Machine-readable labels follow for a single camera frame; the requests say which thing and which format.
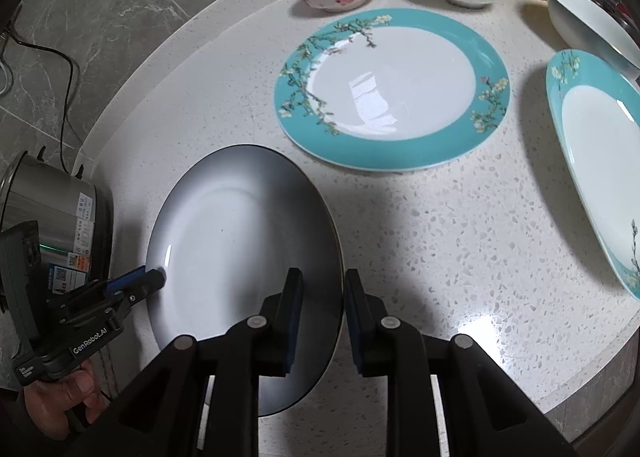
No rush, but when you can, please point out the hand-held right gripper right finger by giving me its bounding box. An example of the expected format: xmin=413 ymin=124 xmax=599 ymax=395
xmin=345 ymin=268 xmax=581 ymax=457

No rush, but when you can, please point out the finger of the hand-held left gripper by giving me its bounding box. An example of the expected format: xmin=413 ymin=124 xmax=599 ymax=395
xmin=49 ymin=266 xmax=150 ymax=314
xmin=57 ymin=270 xmax=167 ymax=330

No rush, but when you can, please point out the black power cable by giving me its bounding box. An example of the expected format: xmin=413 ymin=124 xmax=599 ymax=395
xmin=0 ymin=22 xmax=83 ymax=172

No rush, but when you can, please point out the large white bowl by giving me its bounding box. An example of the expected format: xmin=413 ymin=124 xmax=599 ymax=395
xmin=541 ymin=0 xmax=640 ymax=82

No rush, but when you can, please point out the teal floral rim plate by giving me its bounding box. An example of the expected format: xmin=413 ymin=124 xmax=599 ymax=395
xmin=545 ymin=49 xmax=640 ymax=303
xmin=274 ymin=8 xmax=511 ymax=172

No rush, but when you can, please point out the person's left hand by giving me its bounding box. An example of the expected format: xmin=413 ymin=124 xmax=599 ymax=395
xmin=22 ymin=362 xmax=108 ymax=433

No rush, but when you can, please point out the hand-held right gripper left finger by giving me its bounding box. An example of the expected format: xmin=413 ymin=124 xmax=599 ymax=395
xmin=65 ymin=267 xmax=305 ymax=457

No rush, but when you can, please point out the grey plate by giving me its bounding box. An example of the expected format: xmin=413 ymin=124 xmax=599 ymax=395
xmin=145 ymin=143 xmax=346 ymax=418

